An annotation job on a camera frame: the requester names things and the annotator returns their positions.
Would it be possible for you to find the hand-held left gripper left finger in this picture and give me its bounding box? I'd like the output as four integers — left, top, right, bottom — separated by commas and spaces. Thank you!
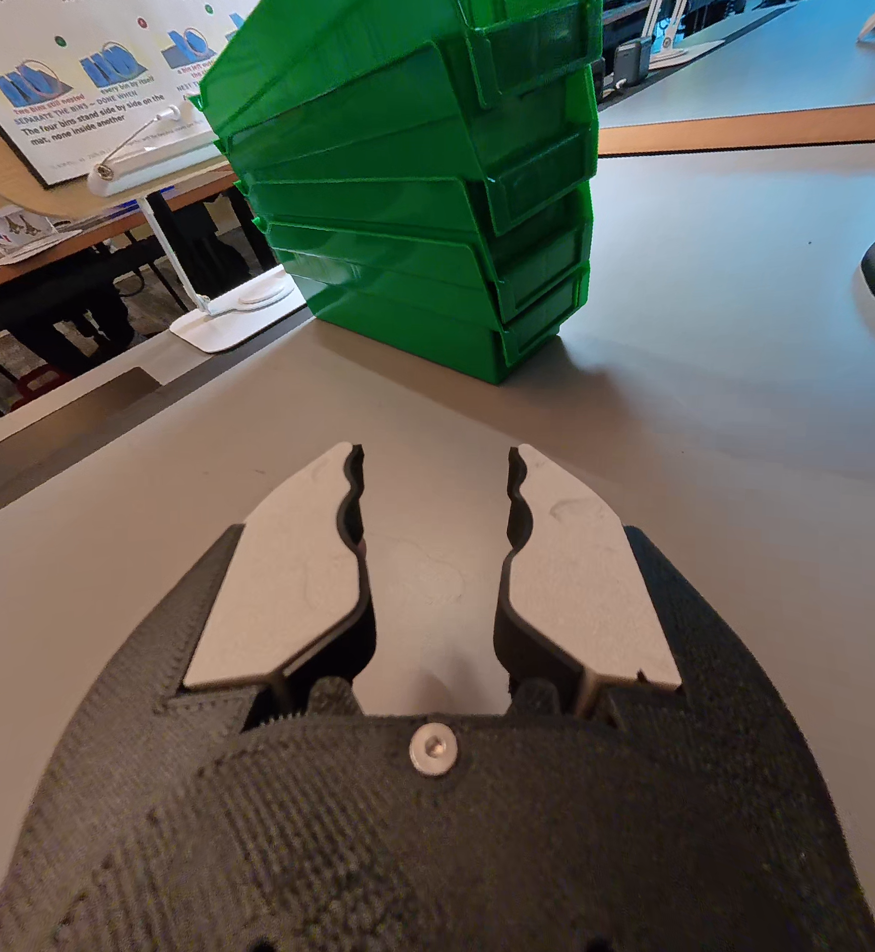
182, 442, 377, 693

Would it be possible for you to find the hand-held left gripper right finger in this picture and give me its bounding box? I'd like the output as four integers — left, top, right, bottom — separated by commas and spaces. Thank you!
494, 443, 684, 694

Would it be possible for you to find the green plastic bin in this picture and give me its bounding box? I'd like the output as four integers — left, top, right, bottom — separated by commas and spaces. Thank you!
198, 0, 604, 138
214, 41, 601, 235
277, 249, 589, 385
248, 175, 593, 321

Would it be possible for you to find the light grey desk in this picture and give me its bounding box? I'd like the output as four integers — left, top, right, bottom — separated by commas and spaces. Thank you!
0, 137, 875, 952

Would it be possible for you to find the red plastic container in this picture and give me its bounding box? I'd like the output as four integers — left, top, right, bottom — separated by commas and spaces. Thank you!
9, 364, 66, 410

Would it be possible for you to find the long wooden table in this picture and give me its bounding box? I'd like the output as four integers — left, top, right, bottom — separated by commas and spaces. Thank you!
0, 171, 238, 298

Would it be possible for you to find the printed instruction sheet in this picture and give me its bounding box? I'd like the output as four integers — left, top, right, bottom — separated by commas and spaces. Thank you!
0, 0, 260, 187

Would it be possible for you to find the wooden-edged side table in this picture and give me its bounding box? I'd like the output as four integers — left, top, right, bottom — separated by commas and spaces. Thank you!
597, 0, 875, 157

